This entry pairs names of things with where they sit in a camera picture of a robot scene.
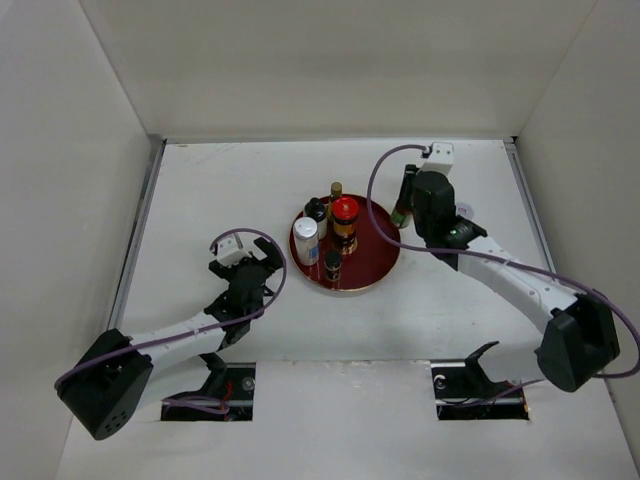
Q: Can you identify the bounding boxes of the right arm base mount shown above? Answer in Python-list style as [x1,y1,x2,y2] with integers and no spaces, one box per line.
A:
[431,341,529,421]

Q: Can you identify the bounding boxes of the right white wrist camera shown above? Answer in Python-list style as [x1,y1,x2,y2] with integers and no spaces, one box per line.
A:
[420,142,454,176]

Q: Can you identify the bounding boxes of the right aluminium table rail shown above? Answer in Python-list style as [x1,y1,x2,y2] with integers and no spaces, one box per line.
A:
[503,137,556,273]

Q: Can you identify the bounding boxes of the sauce bottle yellow cap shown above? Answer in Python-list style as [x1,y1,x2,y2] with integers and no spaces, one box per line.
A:
[390,199,412,229]

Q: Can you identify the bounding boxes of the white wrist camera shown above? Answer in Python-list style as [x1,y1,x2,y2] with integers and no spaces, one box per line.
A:
[212,235,250,267]
[420,142,454,176]

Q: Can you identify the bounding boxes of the small yellow label bottle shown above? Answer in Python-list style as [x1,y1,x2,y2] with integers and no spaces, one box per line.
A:
[328,182,343,206]

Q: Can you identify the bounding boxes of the left aluminium table rail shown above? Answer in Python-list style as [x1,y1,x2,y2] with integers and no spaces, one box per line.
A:
[105,134,166,330]

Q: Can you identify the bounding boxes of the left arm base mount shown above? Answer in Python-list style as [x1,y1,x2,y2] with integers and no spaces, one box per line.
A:
[160,353,257,422]

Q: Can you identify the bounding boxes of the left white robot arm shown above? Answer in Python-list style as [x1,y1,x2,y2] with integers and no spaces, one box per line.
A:
[54,229,287,440]

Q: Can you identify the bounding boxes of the aluminium table rail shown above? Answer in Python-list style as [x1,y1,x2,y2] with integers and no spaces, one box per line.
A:
[503,137,556,273]
[105,134,166,330]

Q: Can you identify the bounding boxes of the jar silver lid red label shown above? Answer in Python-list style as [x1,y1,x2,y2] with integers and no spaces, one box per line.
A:
[456,202,475,220]

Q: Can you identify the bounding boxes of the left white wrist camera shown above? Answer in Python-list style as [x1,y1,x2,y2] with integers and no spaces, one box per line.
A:
[212,235,250,267]

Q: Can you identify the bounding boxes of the round red lacquer tray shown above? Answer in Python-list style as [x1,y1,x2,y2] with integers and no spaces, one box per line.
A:
[288,193,400,292]

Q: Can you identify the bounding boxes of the small black cap spice jar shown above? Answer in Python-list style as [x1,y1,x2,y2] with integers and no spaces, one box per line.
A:
[324,250,342,283]

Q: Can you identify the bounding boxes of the white jar black pump lid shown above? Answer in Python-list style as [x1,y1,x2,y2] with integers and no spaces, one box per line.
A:
[303,197,328,241]

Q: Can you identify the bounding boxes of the jar with red lid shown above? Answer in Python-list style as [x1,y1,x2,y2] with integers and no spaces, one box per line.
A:
[332,196,359,255]

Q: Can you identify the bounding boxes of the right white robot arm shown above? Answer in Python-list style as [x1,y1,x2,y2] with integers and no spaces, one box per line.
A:
[399,165,620,396]

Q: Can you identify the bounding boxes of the white jar silver lid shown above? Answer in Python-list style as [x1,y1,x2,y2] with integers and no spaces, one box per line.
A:
[292,217,319,266]

